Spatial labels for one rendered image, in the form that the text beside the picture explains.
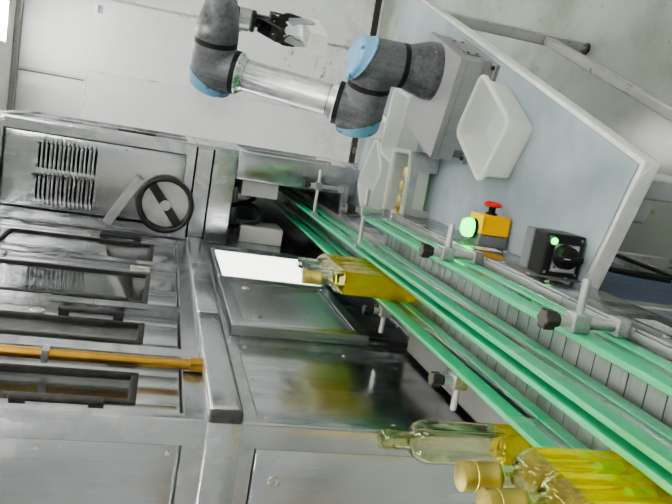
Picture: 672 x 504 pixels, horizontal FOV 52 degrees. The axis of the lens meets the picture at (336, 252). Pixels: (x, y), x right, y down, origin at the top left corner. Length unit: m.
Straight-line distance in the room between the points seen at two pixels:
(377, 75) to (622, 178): 0.76
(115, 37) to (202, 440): 4.51
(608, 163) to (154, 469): 0.95
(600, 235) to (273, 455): 0.69
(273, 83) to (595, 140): 0.88
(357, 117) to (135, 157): 1.12
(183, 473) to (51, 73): 4.99
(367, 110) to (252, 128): 3.67
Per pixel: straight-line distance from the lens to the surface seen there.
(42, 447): 1.22
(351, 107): 1.84
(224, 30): 1.88
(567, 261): 1.28
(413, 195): 2.01
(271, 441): 1.21
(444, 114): 1.78
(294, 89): 1.88
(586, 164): 1.39
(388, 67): 1.81
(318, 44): 2.33
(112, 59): 5.46
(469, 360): 1.35
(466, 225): 1.56
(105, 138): 2.70
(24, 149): 2.76
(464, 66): 1.76
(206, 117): 5.44
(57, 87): 5.96
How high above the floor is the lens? 1.51
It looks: 15 degrees down
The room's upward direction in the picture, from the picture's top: 83 degrees counter-clockwise
